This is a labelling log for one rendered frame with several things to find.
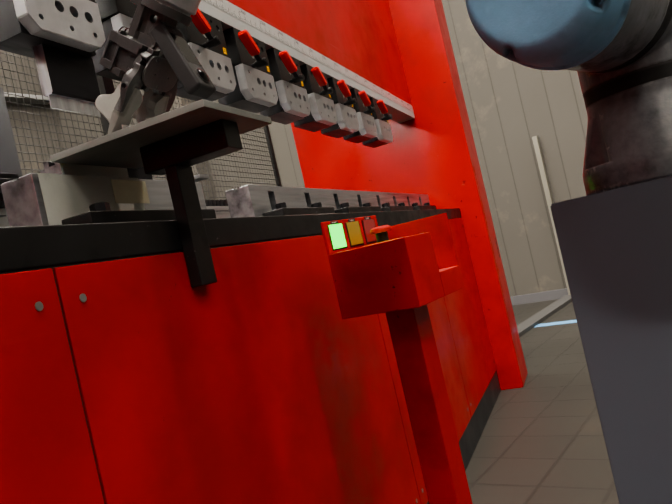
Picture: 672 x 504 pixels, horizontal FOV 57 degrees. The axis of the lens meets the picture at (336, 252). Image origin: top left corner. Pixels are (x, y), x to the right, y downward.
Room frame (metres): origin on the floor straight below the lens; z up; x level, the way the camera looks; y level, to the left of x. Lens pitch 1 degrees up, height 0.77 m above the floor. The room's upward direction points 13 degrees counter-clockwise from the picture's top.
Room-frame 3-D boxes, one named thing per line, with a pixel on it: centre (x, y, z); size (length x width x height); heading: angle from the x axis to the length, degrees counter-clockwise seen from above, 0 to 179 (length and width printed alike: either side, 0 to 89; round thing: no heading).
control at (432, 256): (1.15, -0.10, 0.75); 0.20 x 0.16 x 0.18; 147
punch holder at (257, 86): (1.48, 0.12, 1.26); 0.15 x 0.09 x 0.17; 158
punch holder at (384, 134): (2.40, -0.26, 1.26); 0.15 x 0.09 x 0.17; 158
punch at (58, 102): (0.95, 0.34, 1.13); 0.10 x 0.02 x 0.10; 158
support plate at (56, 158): (0.89, 0.21, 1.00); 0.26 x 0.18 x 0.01; 68
